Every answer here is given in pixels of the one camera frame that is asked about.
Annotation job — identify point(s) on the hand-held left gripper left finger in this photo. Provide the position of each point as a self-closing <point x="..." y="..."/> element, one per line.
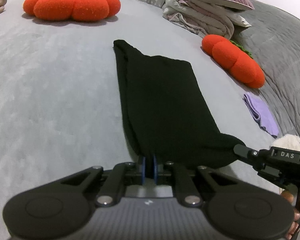
<point x="143" y="168"/>

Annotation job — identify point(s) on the grey bed sheet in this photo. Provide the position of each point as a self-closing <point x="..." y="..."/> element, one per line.
<point x="52" y="80"/>

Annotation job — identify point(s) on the grey quilted blanket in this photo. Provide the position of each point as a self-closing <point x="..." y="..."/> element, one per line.
<point x="285" y="67"/>

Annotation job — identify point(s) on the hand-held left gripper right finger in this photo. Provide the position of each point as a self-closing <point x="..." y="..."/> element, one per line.
<point x="155" y="168"/>

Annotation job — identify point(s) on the white fluffy garment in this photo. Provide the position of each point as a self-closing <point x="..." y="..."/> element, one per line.
<point x="287" y="141"/>

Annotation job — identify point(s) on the black knit garment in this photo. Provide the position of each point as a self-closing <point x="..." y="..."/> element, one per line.
<point x="165" y="100"/>

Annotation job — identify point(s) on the folded purple cloth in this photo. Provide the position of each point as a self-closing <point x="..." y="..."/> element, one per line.
<point x="262" y="115"/>

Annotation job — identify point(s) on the orange pumpkin cushion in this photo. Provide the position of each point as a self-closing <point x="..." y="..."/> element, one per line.
<point x="235" y="60"/>
<point x="72" y="5"/>

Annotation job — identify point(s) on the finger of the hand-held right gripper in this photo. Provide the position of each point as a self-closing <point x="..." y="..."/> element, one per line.
<point x="245" y="151"/>

